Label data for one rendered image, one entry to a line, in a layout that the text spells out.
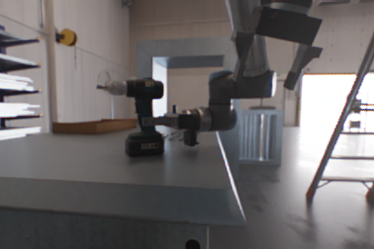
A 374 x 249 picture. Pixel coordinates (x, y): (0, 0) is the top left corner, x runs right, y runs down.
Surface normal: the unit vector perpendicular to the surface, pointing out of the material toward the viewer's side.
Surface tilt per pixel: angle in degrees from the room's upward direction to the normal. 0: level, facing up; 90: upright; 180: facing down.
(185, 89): 90
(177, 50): 90
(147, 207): 67
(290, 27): 114
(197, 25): 90
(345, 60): 90
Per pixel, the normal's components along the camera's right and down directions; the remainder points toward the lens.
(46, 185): -0.10, -0.31
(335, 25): -0.17, 0.07
